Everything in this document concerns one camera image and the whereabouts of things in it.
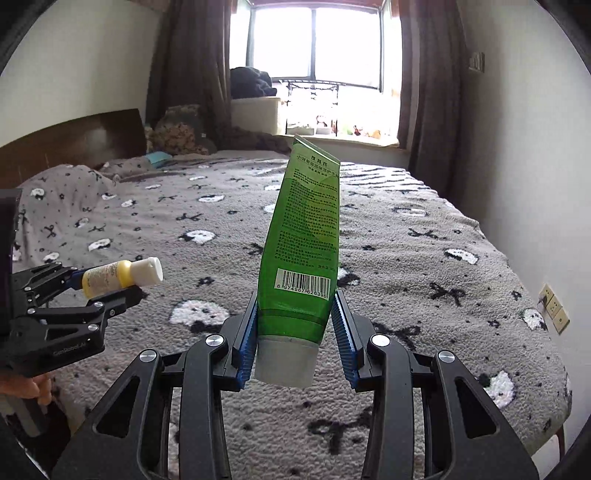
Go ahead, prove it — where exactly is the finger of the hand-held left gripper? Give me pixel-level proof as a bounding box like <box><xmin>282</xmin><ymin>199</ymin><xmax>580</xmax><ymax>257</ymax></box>
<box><xmin>11</xmin><ymin>261</ymin><xmax>87</xmax><ymax>306</ymax></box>
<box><xmin>27</xmin><ymin>284</ymin><xmax>149</xmax><ymax>330</ymax></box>

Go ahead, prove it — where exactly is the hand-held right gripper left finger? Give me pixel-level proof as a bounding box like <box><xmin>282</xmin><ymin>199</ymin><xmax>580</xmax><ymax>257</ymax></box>
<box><xmin>52</xmin><ymin>291</ymin><xmax>259</xmax><ymax>480</ymax></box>

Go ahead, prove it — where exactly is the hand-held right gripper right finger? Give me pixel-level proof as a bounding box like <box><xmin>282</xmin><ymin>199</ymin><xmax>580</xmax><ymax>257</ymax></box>
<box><xmin>330</xmin><ymin>290</ymin><xmax>541</xmax><ymax>480</ymax></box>

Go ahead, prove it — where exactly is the small yellow bottle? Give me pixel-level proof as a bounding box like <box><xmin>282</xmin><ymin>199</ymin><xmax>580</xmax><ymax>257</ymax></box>
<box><xmin>81</xmin><ymin>257</ymin><xmax>164</xmax><ymax>298</ymax></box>

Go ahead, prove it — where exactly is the green plastic tube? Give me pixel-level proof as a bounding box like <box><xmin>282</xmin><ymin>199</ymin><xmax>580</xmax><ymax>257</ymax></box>
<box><xmin>253</xmin><ymin>134</ymin><xmax>342</xmax><ymax>386</ymax></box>

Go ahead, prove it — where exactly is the person's left hand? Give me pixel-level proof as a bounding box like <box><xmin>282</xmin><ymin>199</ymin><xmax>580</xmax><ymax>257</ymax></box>
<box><xmin>0</xmin><ymin>372</ymin><xmax>54</xmax><ymax>408</ymax></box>

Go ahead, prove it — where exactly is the grey printed blanket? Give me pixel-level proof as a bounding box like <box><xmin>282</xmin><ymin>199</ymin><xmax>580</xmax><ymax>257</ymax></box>
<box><xmin>11</xmin><ymin>148</ymin><xmax>573</xmax><ymax>480</ymax></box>

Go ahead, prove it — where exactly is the dark wooden headboard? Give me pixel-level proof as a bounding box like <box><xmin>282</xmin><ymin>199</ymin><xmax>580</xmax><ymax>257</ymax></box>
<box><xmin>0</xmin><ymin>108</ymin><xmax>148</xmax><ymax>190</ymax></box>

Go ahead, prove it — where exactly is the patterned cushion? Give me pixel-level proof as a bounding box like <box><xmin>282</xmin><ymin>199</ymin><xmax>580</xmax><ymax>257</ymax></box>
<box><xmin>152</xmin><ymin>105</ymin><xmax>218</xmax><ymax>157</ymax></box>

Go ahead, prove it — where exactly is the dark brown cloth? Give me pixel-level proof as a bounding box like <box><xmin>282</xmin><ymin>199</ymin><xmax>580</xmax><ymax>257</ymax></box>
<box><xmin>221</xmin><ymin>126</ymin><xmax>293</xmax><ymax>156</ymax></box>

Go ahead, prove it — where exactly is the row of windowsill ornaments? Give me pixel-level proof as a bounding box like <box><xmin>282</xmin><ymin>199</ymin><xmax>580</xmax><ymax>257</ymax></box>
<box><xmin>302</xmin><ymin>113</ymin><xmax>393</xmax><ymax>139</ymax></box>

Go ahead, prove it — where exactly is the white storage box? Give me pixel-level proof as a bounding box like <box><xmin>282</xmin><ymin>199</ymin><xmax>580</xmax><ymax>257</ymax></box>
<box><xmin>231</xmin><ymin>96</ymin><xmax>283</xmax><ymax>136</ymax></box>

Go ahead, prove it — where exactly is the brown curtain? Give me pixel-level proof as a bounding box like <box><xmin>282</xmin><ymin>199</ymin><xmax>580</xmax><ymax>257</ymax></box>
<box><xmin>148</xmin><ymin>0</ymin><xmax>252</xmax><ymax>153</ymax></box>
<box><xmin>397</xmin><ymin>0</ymin><xmax>467</xmax><ymax>195</ymax></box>

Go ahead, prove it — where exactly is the dark clothes pile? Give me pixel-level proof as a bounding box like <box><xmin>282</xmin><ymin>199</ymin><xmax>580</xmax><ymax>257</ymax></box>
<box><xmin>229</xmin><ymin>67</ymin><xmax>279</xmax><ymax>99</ymax></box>

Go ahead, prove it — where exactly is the window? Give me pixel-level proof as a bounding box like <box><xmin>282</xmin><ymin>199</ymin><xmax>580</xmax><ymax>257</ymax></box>
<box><xmin>231</xmin><ymin>0</ymin><xmax>402</xmax><ymax>139</ymax></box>

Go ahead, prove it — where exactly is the beige wall socket strip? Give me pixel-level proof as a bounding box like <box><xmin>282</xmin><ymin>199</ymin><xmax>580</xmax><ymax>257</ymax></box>
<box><xmin>539</xmin><ymin>283</ymin><xmax>571</xmax><ymax>334</ymax></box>

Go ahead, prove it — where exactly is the black wire rack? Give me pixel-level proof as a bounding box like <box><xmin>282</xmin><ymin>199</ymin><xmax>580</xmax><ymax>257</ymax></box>
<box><xmin>279</xmin><ymin>79</ymin><xmax>349</xmax><ymax>134</ymax></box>

